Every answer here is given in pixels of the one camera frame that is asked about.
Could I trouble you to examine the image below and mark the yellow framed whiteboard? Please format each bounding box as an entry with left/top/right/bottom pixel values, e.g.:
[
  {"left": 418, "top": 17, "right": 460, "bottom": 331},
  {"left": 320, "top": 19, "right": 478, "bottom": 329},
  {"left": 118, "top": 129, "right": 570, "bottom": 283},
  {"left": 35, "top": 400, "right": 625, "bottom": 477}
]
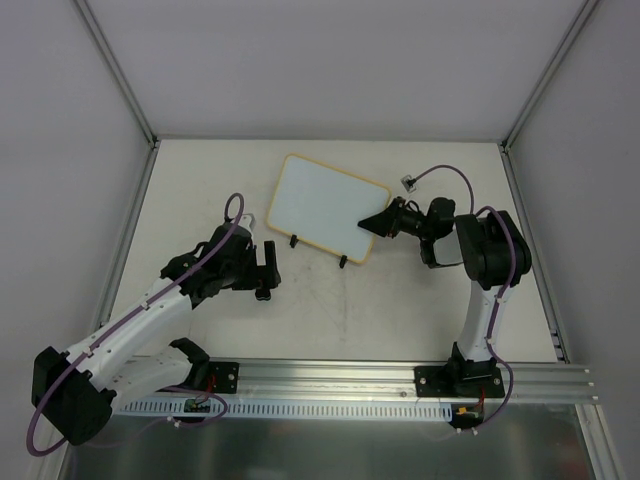
[{"left": 266, "top": 154, "right": 391, "bottom": 264}]

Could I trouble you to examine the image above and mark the blue whiteboard eraser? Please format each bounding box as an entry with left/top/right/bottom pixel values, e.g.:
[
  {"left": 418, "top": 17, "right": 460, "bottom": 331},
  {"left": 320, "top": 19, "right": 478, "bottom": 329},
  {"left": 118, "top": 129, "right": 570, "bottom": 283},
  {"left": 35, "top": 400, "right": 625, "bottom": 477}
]
[{"left": 255, "top": 288, "right": 272, "bottom": 301}]

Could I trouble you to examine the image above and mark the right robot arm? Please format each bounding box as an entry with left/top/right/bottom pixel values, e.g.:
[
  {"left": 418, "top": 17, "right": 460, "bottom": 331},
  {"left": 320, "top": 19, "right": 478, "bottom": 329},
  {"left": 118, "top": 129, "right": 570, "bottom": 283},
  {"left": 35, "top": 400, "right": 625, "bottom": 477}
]
[{"left": 358, "top": 197, "right": 532, "bottom": 398}]

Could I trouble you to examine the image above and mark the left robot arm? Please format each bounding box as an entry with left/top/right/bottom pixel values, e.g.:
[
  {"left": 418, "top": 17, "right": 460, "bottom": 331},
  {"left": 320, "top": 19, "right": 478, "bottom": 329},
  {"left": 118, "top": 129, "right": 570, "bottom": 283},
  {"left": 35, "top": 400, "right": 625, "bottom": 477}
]
[{"left": 31, "top": 219, "right": 281, "bottom": 446}]

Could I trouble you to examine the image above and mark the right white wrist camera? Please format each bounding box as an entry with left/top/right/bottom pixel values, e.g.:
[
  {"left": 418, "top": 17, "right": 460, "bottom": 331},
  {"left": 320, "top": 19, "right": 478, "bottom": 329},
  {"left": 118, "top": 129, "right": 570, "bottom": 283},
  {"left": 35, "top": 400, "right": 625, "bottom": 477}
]
[{"left": 401, "top": 175, "right": 417, "bottom": 193}]

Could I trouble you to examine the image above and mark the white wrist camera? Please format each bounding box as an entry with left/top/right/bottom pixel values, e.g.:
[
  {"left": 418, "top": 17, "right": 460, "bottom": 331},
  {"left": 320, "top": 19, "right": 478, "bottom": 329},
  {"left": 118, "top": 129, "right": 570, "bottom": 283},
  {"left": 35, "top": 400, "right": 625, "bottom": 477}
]
[
  {"left": 401, "top": 175, "right": 417, "bottom": 193},
  {"left": 237, "top": 213, "right": 256, "bottom": 236}
]

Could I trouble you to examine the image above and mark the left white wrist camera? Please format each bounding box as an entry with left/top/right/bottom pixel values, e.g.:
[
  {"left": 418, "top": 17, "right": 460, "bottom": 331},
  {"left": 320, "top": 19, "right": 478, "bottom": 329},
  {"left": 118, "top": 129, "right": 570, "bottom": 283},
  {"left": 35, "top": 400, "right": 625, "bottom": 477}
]
[{"left": 237, "top": 213, "right": 256, "bottom": 236}]

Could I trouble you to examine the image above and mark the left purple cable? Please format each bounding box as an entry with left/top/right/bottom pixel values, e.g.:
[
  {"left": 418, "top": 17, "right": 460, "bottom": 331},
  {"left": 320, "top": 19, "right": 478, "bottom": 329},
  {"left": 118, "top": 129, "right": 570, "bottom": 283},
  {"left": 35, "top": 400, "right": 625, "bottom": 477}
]
[{"left": 25, "top": 193, "right": 247, "bottom": 457}]

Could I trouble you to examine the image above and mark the purple cable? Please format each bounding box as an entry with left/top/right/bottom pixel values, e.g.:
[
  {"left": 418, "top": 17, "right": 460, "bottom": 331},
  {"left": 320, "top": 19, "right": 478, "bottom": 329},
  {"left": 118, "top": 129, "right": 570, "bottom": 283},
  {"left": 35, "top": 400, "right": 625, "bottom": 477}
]
[
  {"left": 409, "top": 164, "right": 516, "bottom": 436},
  {"left": 25, "top": 193, "right": 247, "bottom": 457}
]

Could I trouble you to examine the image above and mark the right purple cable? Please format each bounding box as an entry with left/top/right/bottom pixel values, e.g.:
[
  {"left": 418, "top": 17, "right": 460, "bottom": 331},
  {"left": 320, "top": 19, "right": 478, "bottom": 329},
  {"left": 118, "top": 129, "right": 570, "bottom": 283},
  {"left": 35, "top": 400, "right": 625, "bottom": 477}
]
[{"left": 409, "top": 164, "right": 516, "bottom": 436}]

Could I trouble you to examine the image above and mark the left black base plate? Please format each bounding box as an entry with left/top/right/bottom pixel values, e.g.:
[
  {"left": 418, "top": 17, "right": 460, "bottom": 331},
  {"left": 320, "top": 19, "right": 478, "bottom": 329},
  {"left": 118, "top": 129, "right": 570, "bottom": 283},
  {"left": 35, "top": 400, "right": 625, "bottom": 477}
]
[{"left": 200, "top": 361, "right": 240, "bottom": 395}]

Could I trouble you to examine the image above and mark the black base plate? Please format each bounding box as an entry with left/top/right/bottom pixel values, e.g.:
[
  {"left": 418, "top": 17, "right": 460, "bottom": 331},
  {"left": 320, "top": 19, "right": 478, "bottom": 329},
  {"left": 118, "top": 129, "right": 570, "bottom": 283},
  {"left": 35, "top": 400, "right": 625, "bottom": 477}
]
[
  {"left": 200, "top": 361, "right": 240, "bottom": 395},
  {"left": 414, "top": 365, "right": 505, "bottom": 399}
]

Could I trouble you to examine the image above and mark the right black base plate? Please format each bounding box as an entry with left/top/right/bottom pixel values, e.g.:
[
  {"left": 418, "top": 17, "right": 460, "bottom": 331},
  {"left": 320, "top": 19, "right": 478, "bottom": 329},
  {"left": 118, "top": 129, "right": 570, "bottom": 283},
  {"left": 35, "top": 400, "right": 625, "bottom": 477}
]
[{"left": 414, "top": 365, "right": 505, "bottom": 399}]

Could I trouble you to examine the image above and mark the white slotted cable duct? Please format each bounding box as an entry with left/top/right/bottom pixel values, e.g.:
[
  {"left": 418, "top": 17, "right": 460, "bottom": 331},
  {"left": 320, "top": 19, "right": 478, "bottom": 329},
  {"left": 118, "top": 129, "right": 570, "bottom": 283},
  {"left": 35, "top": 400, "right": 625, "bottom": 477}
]
[{"left": 117, "top": 396, "right": 453, "bottom": 423}]

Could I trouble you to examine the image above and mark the aluminium front rail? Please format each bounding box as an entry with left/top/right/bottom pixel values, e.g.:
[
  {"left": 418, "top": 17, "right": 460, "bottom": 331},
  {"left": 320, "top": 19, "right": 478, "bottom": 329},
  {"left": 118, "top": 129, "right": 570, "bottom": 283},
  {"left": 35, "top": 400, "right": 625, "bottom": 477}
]
[{"left": 214, "top": 359, "right": 600, "bottom": 404}]

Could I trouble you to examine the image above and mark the left aluminium frame post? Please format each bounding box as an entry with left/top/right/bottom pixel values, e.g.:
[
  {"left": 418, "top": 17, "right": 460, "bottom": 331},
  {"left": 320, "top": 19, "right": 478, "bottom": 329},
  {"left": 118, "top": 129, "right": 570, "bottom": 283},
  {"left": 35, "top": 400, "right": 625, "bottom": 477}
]
[{"left": 71, "top": 0, "right": 158, "bottom": 148}]

